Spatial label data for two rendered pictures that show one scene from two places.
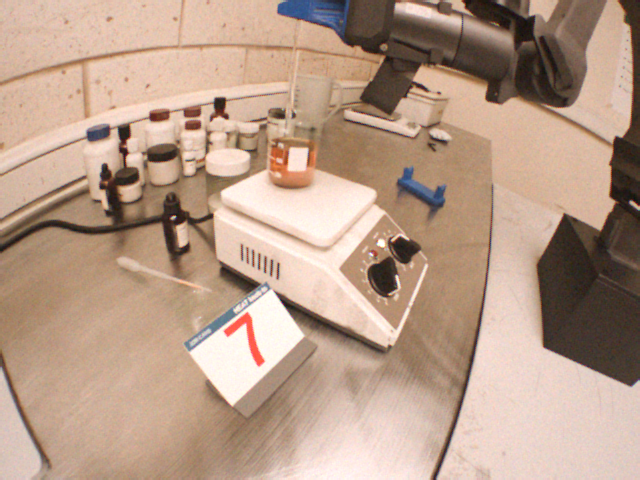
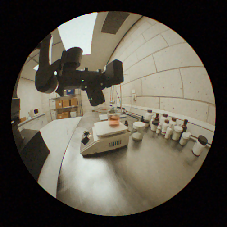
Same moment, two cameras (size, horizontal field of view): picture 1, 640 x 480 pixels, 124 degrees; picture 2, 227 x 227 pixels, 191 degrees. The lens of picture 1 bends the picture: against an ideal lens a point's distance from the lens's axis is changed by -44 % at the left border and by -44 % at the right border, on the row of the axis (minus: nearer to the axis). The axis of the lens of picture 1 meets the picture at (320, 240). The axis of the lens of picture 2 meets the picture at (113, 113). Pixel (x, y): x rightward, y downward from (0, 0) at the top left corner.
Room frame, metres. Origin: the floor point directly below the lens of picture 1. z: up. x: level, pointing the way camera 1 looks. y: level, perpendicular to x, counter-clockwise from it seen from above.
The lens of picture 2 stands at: (0.45, -0.13, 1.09)
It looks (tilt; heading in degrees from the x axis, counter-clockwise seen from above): 13 degrees down; 136
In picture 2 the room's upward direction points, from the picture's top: 2 degrees counter-clockwise
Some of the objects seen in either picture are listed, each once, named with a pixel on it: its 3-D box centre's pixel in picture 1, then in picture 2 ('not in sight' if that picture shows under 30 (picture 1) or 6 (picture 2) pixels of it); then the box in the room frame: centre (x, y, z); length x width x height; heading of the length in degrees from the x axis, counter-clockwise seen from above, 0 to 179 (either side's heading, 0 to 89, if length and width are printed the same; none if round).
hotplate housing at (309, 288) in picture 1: (319, 240); (104, 136); (0.26, 0.00, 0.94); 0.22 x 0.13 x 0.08; 66
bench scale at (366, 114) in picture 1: (384, 119); not in sight; (1.10, -0.16, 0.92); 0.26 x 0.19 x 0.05; 71
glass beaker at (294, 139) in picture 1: (291, 148); (114, 116); (0.28, 0.04, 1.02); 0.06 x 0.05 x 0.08; 49
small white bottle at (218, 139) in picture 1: (218, 141); (169, 130); (0.52, 0.22, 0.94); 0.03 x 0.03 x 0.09
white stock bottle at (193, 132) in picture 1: (193, 143); (165, 127); (0.49, 0.26, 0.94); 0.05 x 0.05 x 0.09
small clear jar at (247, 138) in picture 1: (247, 136); (183, 138); (0.62, 0.19, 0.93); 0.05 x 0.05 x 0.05
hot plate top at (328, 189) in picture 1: (302, 194); (109, 126); (0.27, 0.02, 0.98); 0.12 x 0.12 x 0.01; 66
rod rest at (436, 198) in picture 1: (422, 184); not in sight; (0.53, -0.17, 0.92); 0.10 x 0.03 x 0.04; 42
